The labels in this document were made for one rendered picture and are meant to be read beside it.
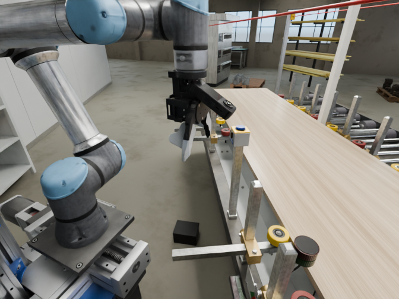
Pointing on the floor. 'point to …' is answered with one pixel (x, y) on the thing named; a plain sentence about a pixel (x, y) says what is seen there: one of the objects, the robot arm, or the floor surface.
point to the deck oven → (219, 48)
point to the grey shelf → (11, 149)
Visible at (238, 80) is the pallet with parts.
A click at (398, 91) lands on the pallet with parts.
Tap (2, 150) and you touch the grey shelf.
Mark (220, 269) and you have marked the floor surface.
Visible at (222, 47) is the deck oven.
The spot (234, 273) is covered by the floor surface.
